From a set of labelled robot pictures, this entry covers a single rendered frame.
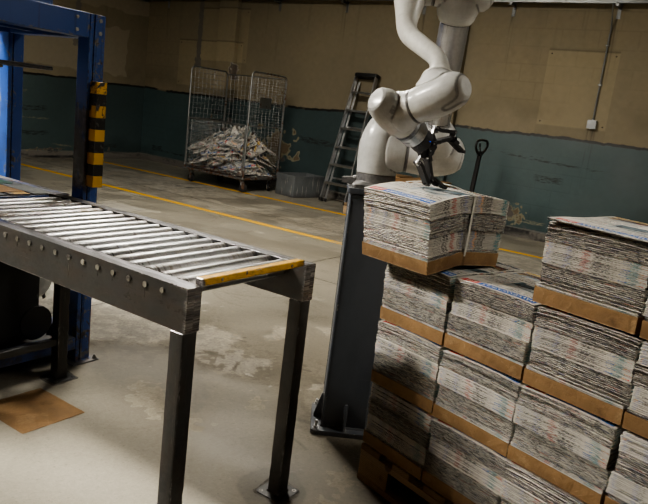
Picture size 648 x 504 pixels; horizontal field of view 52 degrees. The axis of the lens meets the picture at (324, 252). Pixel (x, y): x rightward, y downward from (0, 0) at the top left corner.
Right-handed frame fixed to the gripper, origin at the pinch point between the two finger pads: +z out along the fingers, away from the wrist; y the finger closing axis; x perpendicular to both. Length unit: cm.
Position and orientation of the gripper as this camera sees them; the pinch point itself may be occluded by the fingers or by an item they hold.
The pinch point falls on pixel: (451, 168)
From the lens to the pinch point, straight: 223.0
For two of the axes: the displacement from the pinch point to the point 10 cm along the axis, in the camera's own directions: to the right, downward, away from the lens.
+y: -4.6, 8.8, -1.0
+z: 6.4, 4.1, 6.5
